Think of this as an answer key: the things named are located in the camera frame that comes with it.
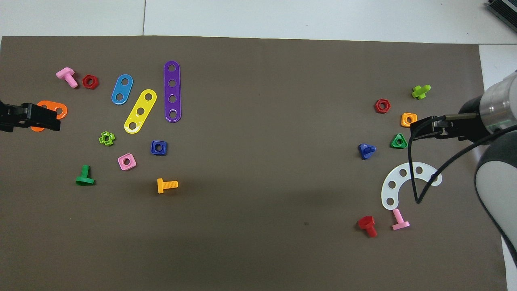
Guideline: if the purple four-hole plate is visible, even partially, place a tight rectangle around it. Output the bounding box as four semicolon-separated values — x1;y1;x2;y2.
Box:
164;61;182;123

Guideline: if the orange plastic screw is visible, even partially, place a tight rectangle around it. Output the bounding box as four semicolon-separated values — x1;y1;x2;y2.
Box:
157;178;179;194

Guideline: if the white curved hole plate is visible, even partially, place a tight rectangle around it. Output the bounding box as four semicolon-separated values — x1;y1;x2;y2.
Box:
381;162;443;211

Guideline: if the pink plastic screw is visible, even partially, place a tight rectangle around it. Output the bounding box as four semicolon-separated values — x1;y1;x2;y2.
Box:
56;67;79;89
391;208;410;231

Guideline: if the lime green cross nut left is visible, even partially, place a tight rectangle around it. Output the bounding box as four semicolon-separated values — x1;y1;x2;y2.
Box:
411;84;431;100

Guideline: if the red hexagonal-head plastic screw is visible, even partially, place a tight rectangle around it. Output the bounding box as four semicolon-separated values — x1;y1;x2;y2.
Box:
358;215;378;238

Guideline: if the blue two-hole plate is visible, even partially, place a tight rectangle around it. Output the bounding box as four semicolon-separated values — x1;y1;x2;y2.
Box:
111;74;134;105

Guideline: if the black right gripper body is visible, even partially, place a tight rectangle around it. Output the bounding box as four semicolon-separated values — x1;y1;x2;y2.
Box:
438;95;492;143

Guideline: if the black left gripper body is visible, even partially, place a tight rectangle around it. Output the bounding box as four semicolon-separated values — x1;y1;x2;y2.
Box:
0;100;31;133

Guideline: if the blue triangular-head plastic screw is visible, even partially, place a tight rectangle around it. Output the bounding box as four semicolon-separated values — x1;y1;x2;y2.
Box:
358;143;376;160

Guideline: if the yellow three-hole plate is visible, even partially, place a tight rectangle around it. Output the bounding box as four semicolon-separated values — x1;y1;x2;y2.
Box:
124;89;157;134

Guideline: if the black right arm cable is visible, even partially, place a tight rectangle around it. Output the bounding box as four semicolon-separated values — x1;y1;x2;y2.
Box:
408;115;517;205

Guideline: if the brown table mat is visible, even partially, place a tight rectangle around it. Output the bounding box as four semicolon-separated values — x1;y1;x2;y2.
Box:
0;36;510;291

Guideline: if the dark green plastic screw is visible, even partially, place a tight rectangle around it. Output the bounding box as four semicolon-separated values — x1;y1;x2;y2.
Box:
76;164;95;186

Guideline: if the pink square plastic nut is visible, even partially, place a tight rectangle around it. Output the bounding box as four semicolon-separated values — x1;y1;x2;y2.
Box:
118;153;137;171

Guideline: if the orange heart-shaped hole plate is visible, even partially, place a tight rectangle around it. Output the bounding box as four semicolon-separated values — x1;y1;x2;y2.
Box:
30;100;68;133

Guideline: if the dark ribbed device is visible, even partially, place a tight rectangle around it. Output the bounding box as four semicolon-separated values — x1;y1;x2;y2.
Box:
486;0;517;25

